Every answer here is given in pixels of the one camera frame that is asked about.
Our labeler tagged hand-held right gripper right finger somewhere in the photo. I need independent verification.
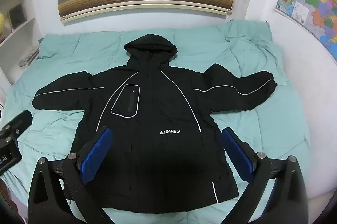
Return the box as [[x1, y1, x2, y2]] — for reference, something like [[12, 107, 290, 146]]
[[221, 127, 308, 224]]

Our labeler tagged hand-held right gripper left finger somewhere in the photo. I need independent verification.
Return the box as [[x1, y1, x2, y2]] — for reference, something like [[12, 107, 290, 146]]
[[28, 127, 114, 224]]

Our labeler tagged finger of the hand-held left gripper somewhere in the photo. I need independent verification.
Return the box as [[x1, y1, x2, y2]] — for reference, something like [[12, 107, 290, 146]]
[[9, 110, 33, 135]]

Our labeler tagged black hooded jacket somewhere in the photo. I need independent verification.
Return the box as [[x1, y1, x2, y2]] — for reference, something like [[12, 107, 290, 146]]
[[32, 34, 278, 215]]

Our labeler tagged stack of papers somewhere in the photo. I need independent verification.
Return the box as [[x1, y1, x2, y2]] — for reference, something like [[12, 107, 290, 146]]
[[18, 48, 40, 67]]

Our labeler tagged white bookshelf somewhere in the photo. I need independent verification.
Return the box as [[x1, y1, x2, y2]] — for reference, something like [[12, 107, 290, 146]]
[[0, 0, 41, 106]]

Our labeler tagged teal quilted blanket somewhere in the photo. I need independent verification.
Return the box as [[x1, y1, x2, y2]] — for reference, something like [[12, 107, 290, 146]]
[[0, 19, 311, 224]]

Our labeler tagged dark picture frame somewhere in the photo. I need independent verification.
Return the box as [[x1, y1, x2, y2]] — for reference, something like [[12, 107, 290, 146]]
[[8, 3, 27, 28]]

